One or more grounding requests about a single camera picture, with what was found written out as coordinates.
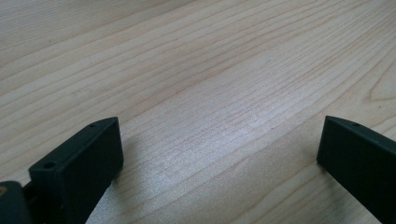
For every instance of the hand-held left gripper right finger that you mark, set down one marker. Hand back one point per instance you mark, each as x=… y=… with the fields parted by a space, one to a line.
x=358 y=155

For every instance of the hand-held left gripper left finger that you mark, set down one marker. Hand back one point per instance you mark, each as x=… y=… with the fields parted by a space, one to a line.
x=84 y=168

